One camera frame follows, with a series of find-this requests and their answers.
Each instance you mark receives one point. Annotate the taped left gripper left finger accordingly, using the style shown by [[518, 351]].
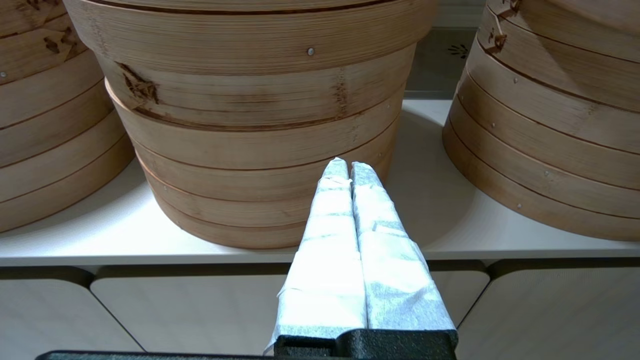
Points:
[[325, 260]]

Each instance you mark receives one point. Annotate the beige cabinet door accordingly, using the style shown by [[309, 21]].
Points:
[[550, 310]]

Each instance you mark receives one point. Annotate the narrow bamboo steamer stack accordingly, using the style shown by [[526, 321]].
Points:
[[550, 150]]

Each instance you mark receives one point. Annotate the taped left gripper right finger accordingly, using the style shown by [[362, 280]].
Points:
[[395, 280]]

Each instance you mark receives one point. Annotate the stainless steel steam plate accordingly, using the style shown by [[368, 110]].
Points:
[[440, 70]]

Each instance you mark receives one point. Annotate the tall wide bamboo steamer stack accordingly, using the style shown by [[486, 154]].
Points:
[[250, 145]]

